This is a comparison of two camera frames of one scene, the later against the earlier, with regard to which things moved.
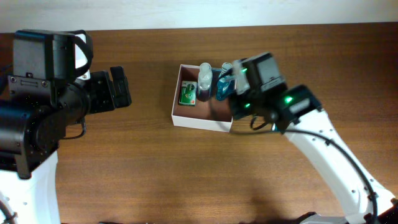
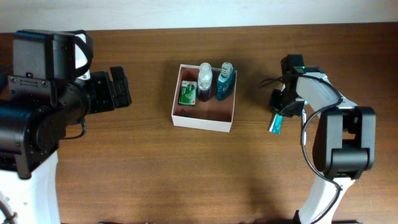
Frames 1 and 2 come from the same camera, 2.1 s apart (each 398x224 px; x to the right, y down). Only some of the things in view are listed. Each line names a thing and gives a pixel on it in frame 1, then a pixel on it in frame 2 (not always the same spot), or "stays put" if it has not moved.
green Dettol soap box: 188,93 stays put
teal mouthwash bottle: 225,84 stays put
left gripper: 101,92 stays put
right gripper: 237,104 to 280,101
